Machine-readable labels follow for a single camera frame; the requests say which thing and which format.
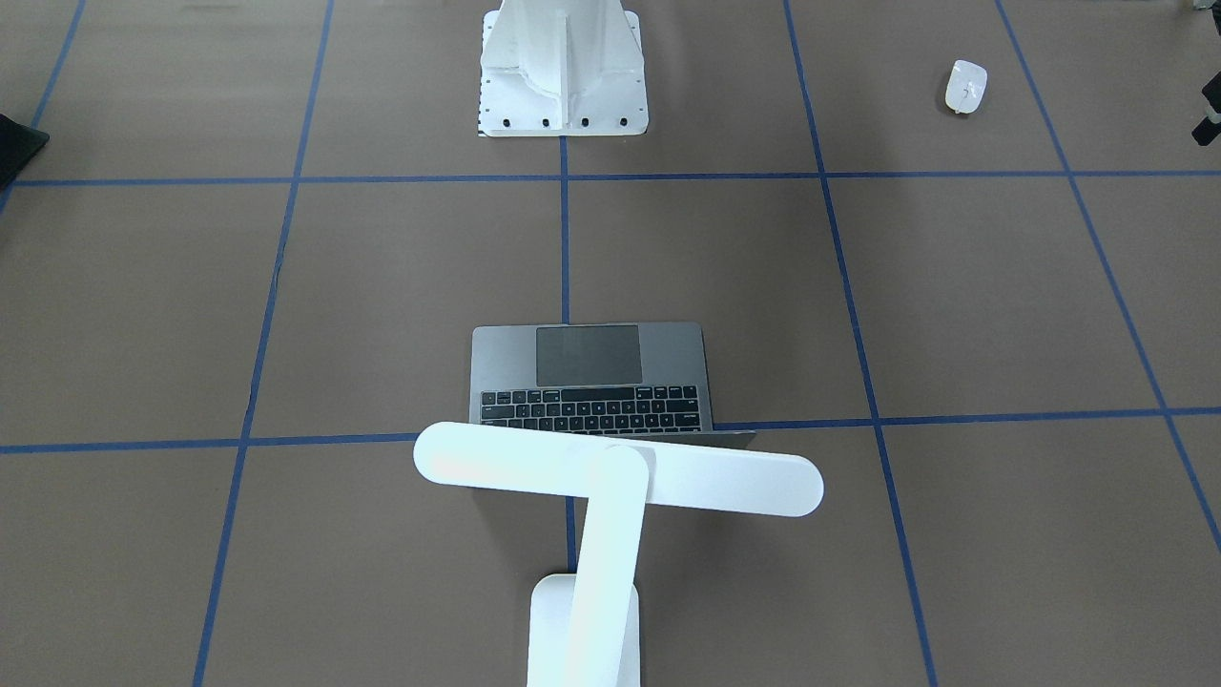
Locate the grey laptop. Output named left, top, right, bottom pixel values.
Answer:
left=469, top=322, right=755, bottom=449

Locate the black mouse pad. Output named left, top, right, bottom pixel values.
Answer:
left=1, top=113, right=50, bottom=192

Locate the white computer mouse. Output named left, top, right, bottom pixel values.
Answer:
left=943, top=59, right=988, bottom=115

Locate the white desk lamp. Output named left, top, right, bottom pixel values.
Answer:
left=413, top=422, right=825, bottom=686

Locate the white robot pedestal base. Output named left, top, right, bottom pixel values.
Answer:
left=477, top=1, right=650, bottom=135

